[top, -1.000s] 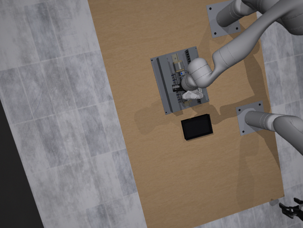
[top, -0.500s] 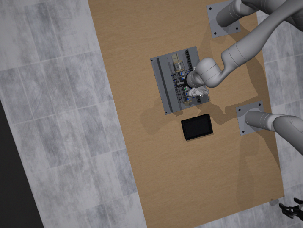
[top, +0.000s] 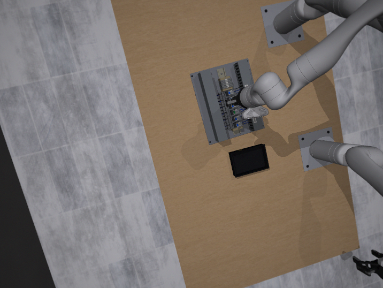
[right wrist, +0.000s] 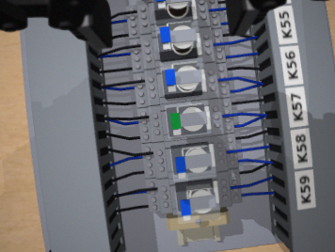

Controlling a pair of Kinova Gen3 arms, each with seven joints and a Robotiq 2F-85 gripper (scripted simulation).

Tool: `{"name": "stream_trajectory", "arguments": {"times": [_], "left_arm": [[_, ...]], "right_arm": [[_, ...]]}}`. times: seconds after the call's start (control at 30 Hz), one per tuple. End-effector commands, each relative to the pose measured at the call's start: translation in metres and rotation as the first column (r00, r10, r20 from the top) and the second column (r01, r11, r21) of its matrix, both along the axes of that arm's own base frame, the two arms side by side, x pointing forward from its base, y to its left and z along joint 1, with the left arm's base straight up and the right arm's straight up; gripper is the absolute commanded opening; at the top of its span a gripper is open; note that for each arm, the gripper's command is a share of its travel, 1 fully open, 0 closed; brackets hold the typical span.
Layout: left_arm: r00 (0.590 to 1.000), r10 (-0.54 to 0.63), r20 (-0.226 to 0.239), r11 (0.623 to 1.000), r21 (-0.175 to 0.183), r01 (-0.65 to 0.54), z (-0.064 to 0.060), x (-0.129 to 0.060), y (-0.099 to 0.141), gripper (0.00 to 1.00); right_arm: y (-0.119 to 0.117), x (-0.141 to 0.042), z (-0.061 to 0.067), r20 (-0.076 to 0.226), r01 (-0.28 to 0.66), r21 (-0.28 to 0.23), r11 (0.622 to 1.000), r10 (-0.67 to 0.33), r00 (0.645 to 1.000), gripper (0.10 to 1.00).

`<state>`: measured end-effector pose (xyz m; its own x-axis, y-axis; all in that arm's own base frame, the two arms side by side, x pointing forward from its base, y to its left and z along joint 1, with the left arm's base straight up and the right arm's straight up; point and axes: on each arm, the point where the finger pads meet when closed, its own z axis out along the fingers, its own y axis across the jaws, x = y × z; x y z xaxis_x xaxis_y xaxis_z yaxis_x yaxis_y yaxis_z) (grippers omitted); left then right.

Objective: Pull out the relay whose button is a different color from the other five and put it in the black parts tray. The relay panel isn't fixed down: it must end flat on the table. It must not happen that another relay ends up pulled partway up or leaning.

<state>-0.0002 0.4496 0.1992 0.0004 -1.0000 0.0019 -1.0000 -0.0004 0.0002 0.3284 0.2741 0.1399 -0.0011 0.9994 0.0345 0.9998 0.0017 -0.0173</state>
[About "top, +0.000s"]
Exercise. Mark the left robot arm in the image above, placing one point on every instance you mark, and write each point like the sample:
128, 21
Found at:
366, 161

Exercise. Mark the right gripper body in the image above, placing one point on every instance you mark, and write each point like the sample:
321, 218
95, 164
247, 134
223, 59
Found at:
238, 99

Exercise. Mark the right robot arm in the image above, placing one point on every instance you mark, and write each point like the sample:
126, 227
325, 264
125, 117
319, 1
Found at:
270, 90

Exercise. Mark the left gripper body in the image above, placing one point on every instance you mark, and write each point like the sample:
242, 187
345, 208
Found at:
378, 269

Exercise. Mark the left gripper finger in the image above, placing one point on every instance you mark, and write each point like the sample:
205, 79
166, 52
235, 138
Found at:
377, 254
364, 269

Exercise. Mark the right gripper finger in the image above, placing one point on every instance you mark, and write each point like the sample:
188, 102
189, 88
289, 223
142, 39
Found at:
231, 101

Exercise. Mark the grey relay panel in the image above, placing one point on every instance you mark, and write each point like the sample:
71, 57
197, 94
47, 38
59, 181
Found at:
210, 86

